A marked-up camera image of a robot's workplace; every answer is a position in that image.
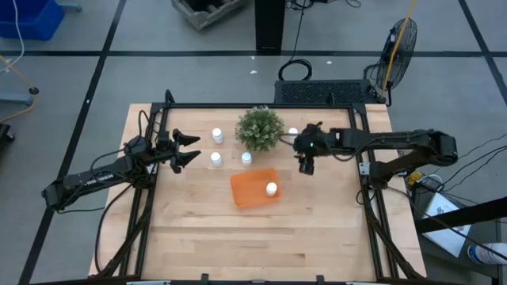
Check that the blue plastic bin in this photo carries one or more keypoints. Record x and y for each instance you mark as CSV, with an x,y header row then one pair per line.
x,y
29,20

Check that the black object at floor edge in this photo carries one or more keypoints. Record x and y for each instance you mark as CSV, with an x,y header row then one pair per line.
x,y
6,134

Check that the yellow and black power adapter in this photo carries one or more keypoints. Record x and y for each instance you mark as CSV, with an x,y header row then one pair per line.
x,y
421,180

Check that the white pill bottle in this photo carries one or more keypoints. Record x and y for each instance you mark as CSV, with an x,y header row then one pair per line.
x,y
217,135
216,159
292,131
271,188
246,158

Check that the orange plastic basket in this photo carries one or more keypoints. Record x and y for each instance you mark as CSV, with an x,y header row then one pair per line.
x,y
249,190

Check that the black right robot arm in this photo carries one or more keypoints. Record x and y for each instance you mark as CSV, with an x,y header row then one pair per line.
x,y
396,143

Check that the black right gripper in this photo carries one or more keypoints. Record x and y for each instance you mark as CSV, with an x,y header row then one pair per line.
x,y
311,143

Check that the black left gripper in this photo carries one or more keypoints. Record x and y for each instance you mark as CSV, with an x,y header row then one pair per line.
x,y
164,149

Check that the round green artificial plant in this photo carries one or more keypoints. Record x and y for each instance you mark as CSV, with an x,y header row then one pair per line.
x,y
259,129

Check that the black aluminium table frame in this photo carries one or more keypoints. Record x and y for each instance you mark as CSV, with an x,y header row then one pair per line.
x,y
257,105

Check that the grey wooden crate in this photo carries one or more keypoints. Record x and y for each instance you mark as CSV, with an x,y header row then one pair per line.
x,y
204,14

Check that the white paper sheet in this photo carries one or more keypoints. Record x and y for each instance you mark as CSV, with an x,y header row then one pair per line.
x,y
445,223

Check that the black frame bracket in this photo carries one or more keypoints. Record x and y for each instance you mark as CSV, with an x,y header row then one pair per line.
x,y
320,279
204,278

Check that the black upright column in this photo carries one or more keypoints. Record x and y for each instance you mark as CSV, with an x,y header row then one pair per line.
x,y
270,25

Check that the black floor fan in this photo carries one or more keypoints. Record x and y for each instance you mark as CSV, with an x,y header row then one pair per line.
x,y
398,53

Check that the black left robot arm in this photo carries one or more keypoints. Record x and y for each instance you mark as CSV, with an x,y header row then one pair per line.
x,y
91,178

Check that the black perforated computer case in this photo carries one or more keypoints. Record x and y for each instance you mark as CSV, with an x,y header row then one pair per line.
x,y
322,92

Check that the blue metal stand base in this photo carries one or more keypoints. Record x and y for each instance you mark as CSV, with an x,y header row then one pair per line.
x,y
16,99

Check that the black beam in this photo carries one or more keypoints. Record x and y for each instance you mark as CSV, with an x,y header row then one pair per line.
x,y
463,215

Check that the white and blue bottle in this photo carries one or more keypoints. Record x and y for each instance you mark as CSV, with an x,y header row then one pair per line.
x,y
487,253

